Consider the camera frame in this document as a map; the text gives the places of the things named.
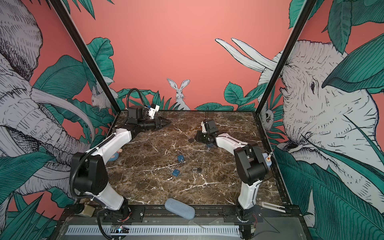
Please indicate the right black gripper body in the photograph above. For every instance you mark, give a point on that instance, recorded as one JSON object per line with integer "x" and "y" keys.
{"x": 204, "y": 137}

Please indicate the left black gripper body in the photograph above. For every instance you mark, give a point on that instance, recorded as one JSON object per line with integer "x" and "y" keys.
{"x": 147, "y": 124}

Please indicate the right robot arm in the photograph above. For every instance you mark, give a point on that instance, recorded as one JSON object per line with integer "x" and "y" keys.
{"x": 251, "y": 163}

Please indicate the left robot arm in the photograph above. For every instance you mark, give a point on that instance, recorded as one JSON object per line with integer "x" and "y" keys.
{"x": 89, "y": 177}

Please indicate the plush doll striped shirt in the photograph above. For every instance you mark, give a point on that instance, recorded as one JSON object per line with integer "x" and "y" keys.
{"x": 115, "y": 155}

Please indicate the blue grey toy box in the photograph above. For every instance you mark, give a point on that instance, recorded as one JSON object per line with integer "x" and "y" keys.
{"x": 268, "y": 159}

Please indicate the blue grey pouch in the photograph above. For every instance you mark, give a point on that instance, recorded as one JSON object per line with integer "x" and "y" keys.
{"x": 181, "y": 209}

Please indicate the masking tape roll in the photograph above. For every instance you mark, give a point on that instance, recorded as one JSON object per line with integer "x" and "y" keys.
{"x": 84, "y": 210}

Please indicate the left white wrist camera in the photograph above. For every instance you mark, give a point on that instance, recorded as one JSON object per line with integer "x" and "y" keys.
{"x": 153, "y": 110}

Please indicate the white tool on rail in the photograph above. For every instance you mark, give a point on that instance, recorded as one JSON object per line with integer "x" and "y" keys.
{"x": 273, "y": 206}

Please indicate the white vented rail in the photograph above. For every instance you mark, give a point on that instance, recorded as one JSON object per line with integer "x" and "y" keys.
{"x": 228, "y": 231}

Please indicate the black mounting rail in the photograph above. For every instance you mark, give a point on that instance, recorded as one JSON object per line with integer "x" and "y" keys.
{"x": 230, "y": 213}

